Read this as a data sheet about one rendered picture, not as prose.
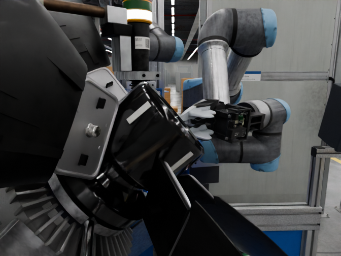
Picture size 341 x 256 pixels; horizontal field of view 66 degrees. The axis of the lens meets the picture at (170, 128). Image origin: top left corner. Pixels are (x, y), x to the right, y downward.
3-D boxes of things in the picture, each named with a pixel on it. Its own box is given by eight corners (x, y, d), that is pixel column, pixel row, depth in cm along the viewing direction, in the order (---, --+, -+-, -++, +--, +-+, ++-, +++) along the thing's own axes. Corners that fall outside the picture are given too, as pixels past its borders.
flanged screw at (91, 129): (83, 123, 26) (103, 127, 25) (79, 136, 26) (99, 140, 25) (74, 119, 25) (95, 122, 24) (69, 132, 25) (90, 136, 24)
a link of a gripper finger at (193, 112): (195, 111, 47) (227, 109, 53) (174, 105, 52) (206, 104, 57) (193, 128, 48) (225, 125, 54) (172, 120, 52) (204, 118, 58)
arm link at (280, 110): (291, 129, 71) (294, 98, 69) (269, 135, 64) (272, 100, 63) (265, 125, 77) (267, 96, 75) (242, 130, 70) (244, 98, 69)
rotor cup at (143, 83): (42, 181, 24) (148, 90, 23) (63, 121, 37) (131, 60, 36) (143, 250, 31) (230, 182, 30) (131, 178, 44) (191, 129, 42)
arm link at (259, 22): (205, 87, 130) (231, -2, 79) (235, 87, 131) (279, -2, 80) (206, 109, 126) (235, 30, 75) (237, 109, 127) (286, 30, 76)
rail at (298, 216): (39, 235, 83) (37, 212, 81) (45, 228, 86) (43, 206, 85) (319, 230, 86) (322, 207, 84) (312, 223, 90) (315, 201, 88)
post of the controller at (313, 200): (310, 207, 84) (316, 148, 81) (305, 202, 87) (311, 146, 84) (319, 206, 85) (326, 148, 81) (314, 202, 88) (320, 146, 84)
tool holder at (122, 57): (116, 80, 35) (113, 1, 33) (96, 79, 41) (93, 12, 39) (170, 79, 40) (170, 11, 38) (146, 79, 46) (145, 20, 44)
